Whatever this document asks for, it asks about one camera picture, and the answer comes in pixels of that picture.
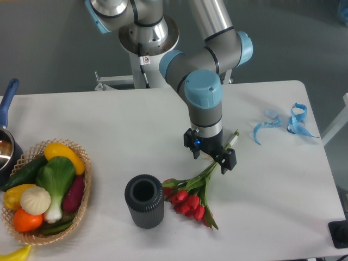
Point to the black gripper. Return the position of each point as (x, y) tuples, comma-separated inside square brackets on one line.
[(211, 146)]

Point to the red tulip bouquet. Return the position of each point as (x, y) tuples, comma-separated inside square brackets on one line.
[(189, 196)]

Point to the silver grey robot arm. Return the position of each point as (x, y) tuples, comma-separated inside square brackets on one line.
[(201, 90)]

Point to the blue curled ribbon strip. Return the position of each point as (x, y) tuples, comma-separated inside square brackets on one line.
[(276, 122)]

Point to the dark grey ribbed vase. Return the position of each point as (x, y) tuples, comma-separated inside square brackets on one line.
[(144, 196)]

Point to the blue looped ribbon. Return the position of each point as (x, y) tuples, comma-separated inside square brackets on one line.
[(296, 124)]

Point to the purple sweet potato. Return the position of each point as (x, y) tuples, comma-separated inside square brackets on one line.
[(74, 196)]

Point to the black device at table edge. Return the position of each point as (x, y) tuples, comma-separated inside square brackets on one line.
[(338, 232)]

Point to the green bok choy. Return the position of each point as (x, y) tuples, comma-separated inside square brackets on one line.
[(56, 177)]

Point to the green cucumber under vegetables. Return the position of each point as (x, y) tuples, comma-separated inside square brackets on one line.
[(56, 228)]

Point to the white steamed bun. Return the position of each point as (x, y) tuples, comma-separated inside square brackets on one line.
[(35, 200)]

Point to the dark green cucumber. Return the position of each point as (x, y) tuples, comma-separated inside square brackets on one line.
[(26, 174)]

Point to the woven bamboo basket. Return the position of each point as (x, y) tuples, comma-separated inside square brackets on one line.
[(35, 237)]

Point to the orange tangerine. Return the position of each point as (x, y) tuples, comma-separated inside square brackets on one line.
[(25, 222)]

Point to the yellow bell pepper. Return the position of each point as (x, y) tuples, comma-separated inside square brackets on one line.
[(13, 195)]

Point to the yellow banana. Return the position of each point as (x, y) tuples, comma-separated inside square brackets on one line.
[(19, 255)]

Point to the white furniture frame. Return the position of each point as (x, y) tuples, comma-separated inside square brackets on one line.
[(336, 125)]

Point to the blue handled saucepan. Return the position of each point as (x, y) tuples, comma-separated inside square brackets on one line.
[(10, 149)]

